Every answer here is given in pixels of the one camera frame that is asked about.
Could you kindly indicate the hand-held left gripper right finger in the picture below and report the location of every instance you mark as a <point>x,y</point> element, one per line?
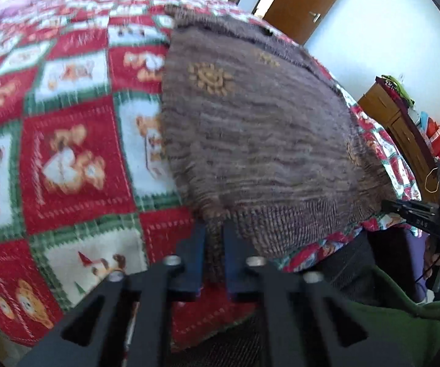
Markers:
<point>236,265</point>

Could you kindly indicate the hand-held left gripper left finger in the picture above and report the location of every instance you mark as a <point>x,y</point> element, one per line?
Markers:
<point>195,263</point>

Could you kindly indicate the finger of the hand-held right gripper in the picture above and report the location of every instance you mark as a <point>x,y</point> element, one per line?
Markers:
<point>407,206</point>
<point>422,223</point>

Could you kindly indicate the brown knit sweater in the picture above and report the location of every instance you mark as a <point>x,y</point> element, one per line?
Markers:
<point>262,141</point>

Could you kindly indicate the dark red clothes pile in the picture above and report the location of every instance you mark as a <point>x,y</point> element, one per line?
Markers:
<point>390,86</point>

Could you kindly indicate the person's purple clothing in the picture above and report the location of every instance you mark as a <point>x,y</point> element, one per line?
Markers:
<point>403,260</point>

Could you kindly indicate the light blue bag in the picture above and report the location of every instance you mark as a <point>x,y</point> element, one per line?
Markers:
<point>423,118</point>

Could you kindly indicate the wooden cabinet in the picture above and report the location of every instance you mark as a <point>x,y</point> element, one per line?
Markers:
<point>384,111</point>

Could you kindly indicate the person's green jacket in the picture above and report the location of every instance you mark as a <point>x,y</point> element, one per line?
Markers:
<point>395,325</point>

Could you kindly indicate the green folded cloth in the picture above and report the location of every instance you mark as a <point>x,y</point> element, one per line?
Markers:
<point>401,90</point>

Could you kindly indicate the red checked printed bedspread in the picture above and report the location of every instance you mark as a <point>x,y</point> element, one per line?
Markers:
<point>71,160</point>

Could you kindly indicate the brown wooden door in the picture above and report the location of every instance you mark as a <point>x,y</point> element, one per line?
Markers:
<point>300,7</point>

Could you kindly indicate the pink quilt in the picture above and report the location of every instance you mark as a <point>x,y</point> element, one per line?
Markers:
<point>13,5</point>

